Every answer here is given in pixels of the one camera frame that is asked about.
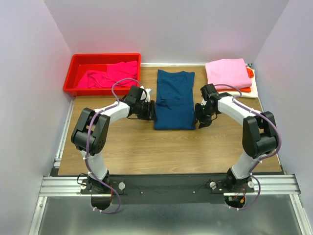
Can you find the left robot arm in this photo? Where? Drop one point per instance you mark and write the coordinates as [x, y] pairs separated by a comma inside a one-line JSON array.
[[91, 130]]

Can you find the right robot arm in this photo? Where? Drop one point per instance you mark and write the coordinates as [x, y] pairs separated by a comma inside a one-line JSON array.
[[260, 138]]

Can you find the red plastic bin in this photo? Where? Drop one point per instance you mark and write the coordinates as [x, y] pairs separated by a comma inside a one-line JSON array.
[[80, 63]]

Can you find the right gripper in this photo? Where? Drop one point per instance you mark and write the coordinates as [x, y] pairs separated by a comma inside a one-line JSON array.
[[201, 117]]

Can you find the aluminium rail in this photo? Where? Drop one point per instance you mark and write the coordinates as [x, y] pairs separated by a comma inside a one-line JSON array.
[[69, 186]]

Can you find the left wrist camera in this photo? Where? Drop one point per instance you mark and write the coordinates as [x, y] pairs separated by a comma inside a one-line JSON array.
[[148, 93]]

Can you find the folded cream t shirt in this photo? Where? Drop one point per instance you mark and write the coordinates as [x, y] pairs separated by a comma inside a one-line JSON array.
[[249, 94]]

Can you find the magenta t shirt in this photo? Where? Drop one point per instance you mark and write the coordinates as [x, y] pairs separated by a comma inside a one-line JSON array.
[[94, 79]]

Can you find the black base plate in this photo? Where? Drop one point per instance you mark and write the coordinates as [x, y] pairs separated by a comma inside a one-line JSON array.
[[213, 194]]

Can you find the folded orange t shirt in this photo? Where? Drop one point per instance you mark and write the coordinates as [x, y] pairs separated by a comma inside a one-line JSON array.
[[247, 90]]

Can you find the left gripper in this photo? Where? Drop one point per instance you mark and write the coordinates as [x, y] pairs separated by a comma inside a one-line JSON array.
[[150, 110]]

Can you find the dark blue t shirt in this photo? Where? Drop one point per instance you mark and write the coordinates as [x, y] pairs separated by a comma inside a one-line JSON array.
[[174, 105]]

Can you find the folded pink t shirt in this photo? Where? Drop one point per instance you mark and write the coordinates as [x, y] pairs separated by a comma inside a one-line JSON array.
[[227, 72]]

